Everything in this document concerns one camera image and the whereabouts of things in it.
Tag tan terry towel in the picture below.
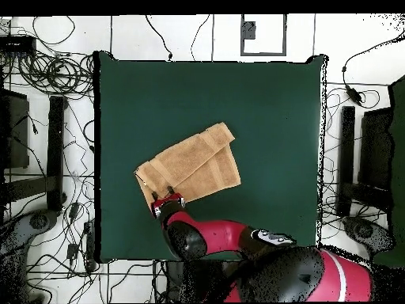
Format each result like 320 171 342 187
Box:
134 122 242 212

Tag black metal stand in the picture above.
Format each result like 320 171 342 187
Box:
164 260 229 303

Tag dark green table cloth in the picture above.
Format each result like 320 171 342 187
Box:
93 50 328 264

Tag black bar stand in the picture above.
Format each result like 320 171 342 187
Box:
4 95 68 212

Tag dark chair base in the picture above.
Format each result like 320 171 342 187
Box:
0 208 61 303
343 216 396 254

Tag large black box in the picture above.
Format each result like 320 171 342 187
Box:
0 88 30 170

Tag black upright bar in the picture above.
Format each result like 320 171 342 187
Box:
339 105 356 218

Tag small black box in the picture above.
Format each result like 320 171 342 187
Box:
0 34 37 57

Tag black square case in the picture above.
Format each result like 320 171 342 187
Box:
358 107 395 191

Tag green cloth sheet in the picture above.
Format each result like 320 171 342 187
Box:
373 75 405 268

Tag thin black cable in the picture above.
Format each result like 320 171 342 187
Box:
190 13 211 61
145 14 174 62

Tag coiled black cables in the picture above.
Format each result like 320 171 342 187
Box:
17 51 96 96

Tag grey square floor frame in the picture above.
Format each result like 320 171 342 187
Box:
240 13 288 57

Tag black power adaptor cable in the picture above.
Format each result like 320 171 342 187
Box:
341 29 405 107

